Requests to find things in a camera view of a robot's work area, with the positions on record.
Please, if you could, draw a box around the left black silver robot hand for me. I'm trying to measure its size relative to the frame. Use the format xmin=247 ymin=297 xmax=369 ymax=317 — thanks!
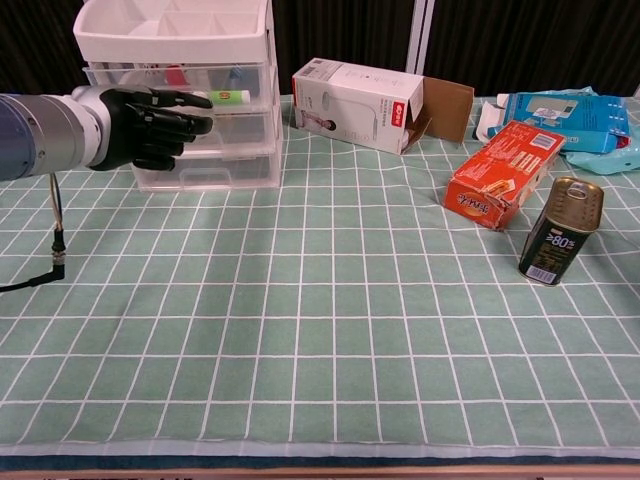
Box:
xmin=73 ymin=85 xmax=215 ymax=173

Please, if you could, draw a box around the clear drawer with small items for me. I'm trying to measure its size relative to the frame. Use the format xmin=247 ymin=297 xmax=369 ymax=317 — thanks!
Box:
xmin=82 ymin=62 xmax=274 ymax=114

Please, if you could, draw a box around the white plastic drawer organizer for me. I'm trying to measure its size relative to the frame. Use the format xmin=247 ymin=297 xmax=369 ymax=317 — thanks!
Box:
xmin=72 ymin=0 xmax=284 ymax=193

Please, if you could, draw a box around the green glue stick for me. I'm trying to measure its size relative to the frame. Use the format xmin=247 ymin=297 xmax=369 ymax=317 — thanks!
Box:
xmin=192 ymin=89 xmax=251 ymax=105

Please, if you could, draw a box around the white lamp carton box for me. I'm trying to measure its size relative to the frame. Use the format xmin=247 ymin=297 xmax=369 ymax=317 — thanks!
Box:
xmin=291 ymin=57 xmax=475 ymax=156

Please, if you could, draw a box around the green checkered tablecloth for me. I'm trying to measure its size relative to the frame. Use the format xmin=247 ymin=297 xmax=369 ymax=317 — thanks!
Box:
xmin=0 ymin=92 xmax=640 ymax=459

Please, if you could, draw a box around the orange carton box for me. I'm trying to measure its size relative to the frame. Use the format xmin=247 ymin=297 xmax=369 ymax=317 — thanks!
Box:
xmin=443 ymin=119 xmax=569 ymax=233

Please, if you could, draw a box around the dark olive oil tin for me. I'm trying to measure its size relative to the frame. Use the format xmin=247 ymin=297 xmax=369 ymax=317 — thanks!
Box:
xmin=518 ymin=175 xmax=605 ymax=288

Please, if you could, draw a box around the blue scale carton box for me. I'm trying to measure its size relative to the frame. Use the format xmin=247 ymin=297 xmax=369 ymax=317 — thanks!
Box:
xmin=472 ymin=92 xmax=631 ymax=154

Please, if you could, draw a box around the light blue plastic bag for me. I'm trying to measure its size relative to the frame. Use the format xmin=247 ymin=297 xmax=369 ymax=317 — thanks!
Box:
xmin=499 ymin=85 xmax=640 ymax=176

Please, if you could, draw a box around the clear drawer with handle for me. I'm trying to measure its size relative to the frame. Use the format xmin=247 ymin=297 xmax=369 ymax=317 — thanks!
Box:
xmin=132 ymin=148 xmax=282 ymax=193

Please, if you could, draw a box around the black left hand cable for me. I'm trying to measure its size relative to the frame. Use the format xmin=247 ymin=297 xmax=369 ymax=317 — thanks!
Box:
xmin=0 ymin=172 xmax=69 ymax=294

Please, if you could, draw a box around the white partition post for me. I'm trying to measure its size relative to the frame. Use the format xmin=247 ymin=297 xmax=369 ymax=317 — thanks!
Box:
xmin=405 ymin=0 xmax=435 ymax=76

